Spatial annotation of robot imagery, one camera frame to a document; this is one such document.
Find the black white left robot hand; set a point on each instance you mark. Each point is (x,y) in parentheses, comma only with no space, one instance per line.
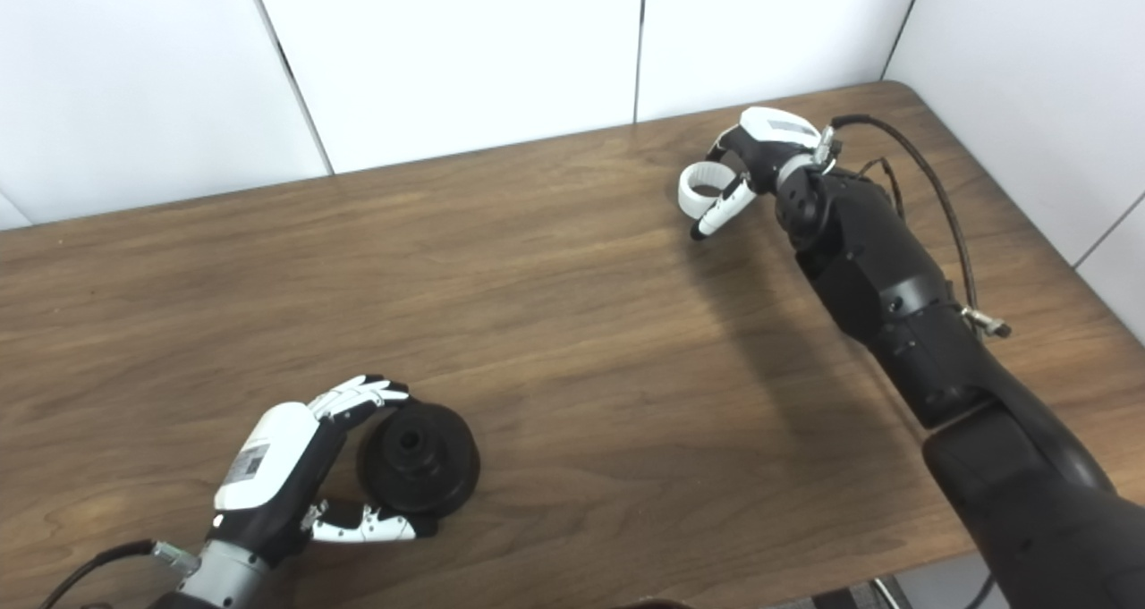
(268,457)

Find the round black stepped part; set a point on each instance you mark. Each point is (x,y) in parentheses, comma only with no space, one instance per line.
(447,470)

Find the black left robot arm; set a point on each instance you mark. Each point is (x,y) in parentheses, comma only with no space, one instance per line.
(224,582)

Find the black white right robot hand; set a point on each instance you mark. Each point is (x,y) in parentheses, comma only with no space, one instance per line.
(769,148)

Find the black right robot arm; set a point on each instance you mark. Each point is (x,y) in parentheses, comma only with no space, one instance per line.
(912,305)

